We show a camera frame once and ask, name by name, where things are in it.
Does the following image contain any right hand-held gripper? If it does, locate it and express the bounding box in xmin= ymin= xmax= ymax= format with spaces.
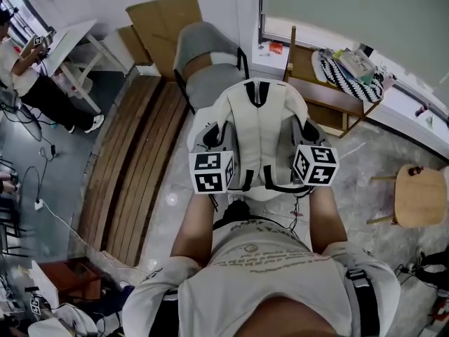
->
xmin=290 ymin=117 xmax=340 ymax=187

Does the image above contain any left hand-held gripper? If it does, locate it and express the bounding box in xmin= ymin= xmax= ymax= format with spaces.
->
xmin=188 ymin=120 xmax=235 ymax=195

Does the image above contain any white backpack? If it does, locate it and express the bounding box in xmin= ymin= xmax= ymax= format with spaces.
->
xmin=210 ymin=77 xmax=316 ymax=193

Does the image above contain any person's right forearm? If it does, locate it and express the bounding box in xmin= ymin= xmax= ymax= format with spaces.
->
xmin=308 ymin=186 xmax=348 ymax=254

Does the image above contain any person's left forearm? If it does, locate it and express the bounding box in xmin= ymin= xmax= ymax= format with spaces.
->
xmin=170 ymin=193 xmax=215 ymax=268

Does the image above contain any wooden slat platform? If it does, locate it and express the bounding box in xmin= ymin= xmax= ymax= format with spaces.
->
xmin=76 ymin=75 xmax=192 ymax=268

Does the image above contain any black white zigzag bag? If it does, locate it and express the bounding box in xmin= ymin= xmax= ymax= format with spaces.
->
xmin=311 ymin=49 xmax=385 ymax=103

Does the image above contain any round wooden side table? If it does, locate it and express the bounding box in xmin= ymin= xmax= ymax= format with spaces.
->
xmin=366 ymin=163 xmax=449 ymax=230

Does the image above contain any wooden shelf rack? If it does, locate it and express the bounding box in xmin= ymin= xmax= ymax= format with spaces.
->
xmin=282 ymin=25 xmax=383 ymax=138

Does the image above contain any person's white t-shirt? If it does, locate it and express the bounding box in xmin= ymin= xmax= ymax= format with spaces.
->
xmin=121 ymin=218 xmax=401 ymax=337

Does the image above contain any pale book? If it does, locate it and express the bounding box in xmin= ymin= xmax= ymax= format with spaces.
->
xmin=338 ymin=47 xmax=378 ymax=82

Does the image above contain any grey chair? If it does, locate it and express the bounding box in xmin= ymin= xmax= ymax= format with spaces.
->
xmin=173 ymin=21 xmax=250 ymax=115

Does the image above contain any small cardboard box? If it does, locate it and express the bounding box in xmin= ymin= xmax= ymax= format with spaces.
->
xmin=117 ymin=25 xmax=154 ymax=67

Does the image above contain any grey roller blind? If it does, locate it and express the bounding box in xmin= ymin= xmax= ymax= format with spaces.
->
xmin=261 ymin=0 xmax=449 ymax=93

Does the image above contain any large flat cardboard box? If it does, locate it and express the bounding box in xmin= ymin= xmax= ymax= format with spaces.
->
xmin=125 ymin=0 xmax=203 ymax=82

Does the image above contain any red stool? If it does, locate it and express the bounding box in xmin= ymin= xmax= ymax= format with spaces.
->
xmin=36 ymin=257 xmax=106 ymax=305

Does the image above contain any clear water jug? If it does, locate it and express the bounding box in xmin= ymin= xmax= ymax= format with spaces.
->
xmin=58 ymin=68 xmax=92 ymax=100

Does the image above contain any white table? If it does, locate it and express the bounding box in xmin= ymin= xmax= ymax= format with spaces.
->
xmin=34 ymin=18 xmax=129 ymax=115

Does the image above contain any black harness strap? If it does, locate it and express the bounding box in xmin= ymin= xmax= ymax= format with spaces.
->
xmin=345 ymin=267 xmax=382 ymax=337
xmin=157 ymin=288 xmax=182 ymax=337

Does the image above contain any white cable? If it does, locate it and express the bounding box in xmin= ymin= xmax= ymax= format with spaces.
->
xmin=41 ymin=201 xmax=148 ymax=277

